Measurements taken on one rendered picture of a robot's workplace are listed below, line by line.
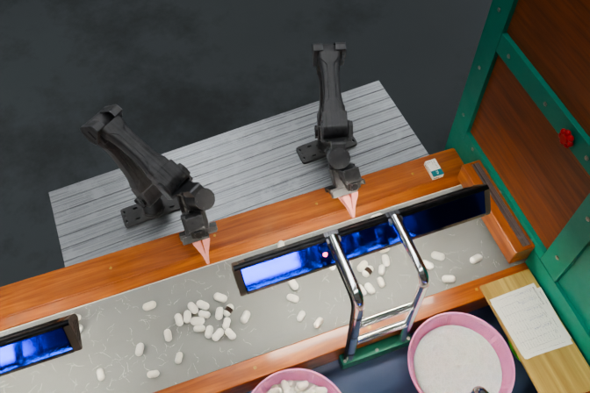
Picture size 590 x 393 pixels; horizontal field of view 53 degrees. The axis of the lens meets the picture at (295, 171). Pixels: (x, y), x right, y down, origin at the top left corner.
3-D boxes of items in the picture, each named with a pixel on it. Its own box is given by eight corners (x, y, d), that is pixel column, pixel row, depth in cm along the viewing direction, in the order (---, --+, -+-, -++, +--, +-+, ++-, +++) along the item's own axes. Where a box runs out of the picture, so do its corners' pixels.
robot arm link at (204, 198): (223, 194, 154) (194, 160, 150) (202, 217, 150) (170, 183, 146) (205, 195, 164) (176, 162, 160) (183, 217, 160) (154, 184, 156)
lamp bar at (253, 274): (230, 266, 136) (226, 252, 130) (473, 188, 146) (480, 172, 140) (240, 297, 132) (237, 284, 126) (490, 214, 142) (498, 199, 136)
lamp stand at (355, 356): (317, 305, 168) (319, 232, 131) (382, 283, 172) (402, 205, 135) (341, 369, 158) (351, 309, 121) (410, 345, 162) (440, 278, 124)
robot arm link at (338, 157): (357, 168, 152) (356, 121, 151) (324, 169, 152) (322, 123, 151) (353, 162, 164) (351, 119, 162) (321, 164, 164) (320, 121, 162)
